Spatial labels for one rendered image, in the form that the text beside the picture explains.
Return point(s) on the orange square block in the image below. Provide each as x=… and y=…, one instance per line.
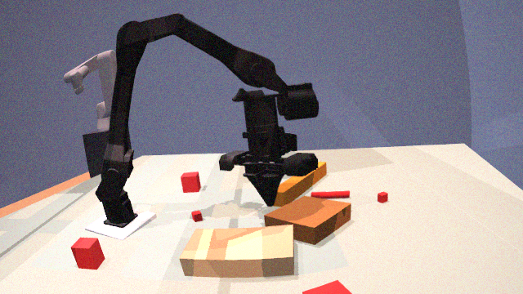
x=313, y=219

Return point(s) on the red cylinder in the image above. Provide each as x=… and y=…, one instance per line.
x=336, y=194

